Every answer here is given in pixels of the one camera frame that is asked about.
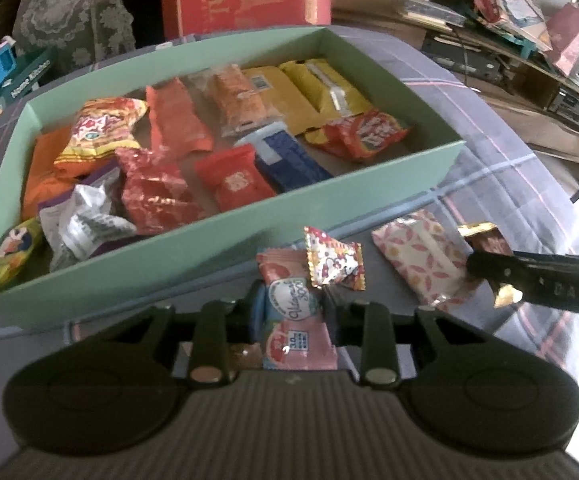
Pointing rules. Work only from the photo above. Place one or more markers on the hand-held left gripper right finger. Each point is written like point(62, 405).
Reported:
point(335, 311)

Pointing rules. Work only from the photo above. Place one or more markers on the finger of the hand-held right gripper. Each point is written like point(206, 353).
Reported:
point(529, 272)

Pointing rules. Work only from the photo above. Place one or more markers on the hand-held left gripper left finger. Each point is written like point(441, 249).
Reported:
point(258, 306)

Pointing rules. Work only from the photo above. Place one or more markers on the brown gold candy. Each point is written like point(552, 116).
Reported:
point(489, 242)

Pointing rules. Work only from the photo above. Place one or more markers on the green cardboard box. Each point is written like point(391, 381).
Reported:
point(144, 280)

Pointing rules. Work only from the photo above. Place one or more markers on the yellow labelled snack packet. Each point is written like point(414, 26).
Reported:
point(271, 85)

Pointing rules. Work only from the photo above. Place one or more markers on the colourful yellow red snack packet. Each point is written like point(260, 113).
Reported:
point(99, 132)

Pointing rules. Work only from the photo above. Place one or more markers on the small brown candy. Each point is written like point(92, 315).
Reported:
point(244, 355)

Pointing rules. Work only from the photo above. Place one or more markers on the red white candy packet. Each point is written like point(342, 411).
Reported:
point(334, 260)

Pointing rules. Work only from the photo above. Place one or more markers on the pink patterned snack packet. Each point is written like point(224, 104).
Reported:
point(419, 260)

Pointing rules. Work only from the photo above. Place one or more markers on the plaid grey blanket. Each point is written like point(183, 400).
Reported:
point(509, 170)

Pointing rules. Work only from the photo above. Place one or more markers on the red pillow candy packet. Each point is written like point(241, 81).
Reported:
point(234, 180)

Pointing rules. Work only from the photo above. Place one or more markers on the blue snack packet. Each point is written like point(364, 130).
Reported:
point(289, 160)

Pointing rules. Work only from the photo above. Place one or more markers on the red foil snack packet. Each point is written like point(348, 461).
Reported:
point(154, 192)

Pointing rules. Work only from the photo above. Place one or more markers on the red white-lettered snack packet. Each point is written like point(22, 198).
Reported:
point(364, 135)

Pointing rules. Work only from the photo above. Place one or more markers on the silver purple snack packet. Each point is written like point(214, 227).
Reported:
point(84, 220)

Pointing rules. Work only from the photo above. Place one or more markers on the red orange snack packet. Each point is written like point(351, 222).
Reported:
point(174, 120)

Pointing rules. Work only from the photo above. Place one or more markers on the clear orange snack packet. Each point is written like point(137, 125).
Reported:
point(234, 95)

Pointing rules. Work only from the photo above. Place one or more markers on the yellow silver-seam snack packet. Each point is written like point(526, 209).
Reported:
point(309, 95)

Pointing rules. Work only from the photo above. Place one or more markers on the black electronic device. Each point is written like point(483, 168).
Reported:
point(464, 57)

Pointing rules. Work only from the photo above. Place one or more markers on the pink paper bag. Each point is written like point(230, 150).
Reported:
point(569, 40)

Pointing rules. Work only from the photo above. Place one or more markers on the plain orange snack packet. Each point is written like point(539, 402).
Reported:
point(44, 175)

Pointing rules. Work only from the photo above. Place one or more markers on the yellow cartoon snack packet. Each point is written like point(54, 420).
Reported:
point(9, 255)

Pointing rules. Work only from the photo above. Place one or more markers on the wooden shelf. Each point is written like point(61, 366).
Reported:
point(379, 25)

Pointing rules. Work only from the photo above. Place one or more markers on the teal toy carton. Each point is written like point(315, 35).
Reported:
point(24, 77)

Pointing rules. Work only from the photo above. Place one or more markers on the grey lace cloth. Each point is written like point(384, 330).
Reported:
point(69, 15)

